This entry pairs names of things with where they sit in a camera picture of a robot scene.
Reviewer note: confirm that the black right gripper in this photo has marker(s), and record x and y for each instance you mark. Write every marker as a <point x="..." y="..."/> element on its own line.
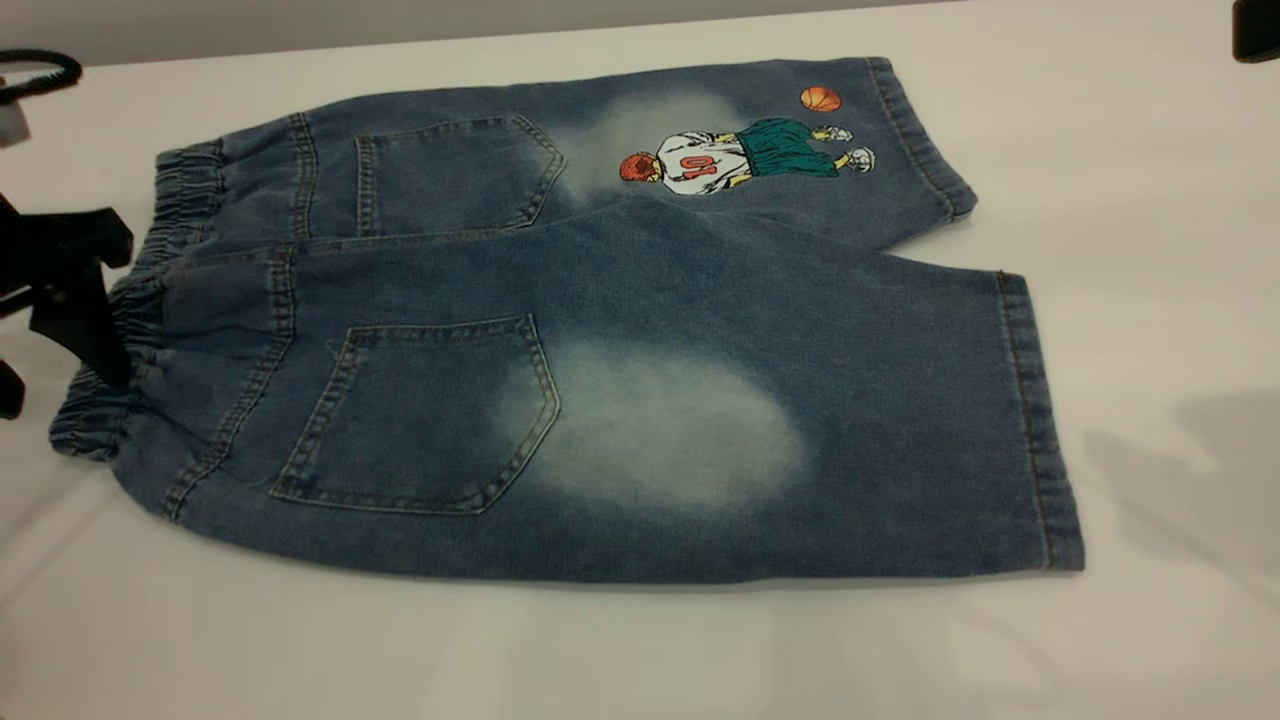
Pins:
<point x="1258" y="30"/>

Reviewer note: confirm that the blue denim shorts basketball print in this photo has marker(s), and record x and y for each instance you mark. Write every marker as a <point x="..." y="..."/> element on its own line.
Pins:
<point x="640" y="300"/>

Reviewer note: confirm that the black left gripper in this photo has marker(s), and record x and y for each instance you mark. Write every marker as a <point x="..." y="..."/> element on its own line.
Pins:
<point x="60" y="240"/>

